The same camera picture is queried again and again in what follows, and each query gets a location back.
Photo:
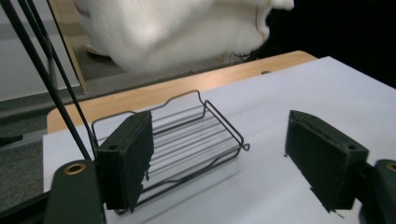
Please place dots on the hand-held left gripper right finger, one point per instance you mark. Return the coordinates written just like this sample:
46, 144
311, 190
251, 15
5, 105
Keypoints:
323, 161

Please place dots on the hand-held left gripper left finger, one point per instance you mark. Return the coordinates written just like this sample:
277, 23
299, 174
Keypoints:
124, 161

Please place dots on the white towel with dark stripe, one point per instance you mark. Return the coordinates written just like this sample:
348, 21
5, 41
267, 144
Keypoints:
186, 31

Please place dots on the wooden table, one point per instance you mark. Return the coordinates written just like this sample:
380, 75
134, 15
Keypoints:
218, 77

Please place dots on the dark curtain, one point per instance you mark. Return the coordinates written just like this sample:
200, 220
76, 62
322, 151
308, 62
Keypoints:
342, 31

